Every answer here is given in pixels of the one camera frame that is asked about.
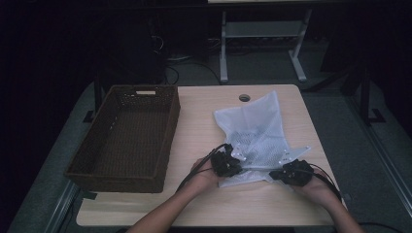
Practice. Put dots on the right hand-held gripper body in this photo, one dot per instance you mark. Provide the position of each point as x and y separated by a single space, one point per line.
298 173

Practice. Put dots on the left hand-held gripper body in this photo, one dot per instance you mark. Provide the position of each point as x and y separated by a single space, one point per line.
225 165

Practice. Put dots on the white mesh laundry bag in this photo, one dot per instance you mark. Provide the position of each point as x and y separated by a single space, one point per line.
259 129

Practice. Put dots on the brown wicker basket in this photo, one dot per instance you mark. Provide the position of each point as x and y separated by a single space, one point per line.
129 139

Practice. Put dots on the person's left hand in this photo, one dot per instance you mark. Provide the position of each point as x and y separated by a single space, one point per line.
204 179

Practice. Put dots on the person's right hand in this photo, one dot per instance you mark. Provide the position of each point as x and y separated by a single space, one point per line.
320 194

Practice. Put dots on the dark tape strip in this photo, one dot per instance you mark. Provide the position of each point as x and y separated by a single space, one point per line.
89 195
346 196

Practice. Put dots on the grey table grommet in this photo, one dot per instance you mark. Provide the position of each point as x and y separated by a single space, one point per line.
244 97

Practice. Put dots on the black metal stand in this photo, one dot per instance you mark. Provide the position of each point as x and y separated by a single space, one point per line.
97 97
366 97

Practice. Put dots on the metal floor rail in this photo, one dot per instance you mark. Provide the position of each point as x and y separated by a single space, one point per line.
61 207
388 174

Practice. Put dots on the white metal desk frame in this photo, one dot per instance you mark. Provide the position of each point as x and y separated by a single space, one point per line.
223 48

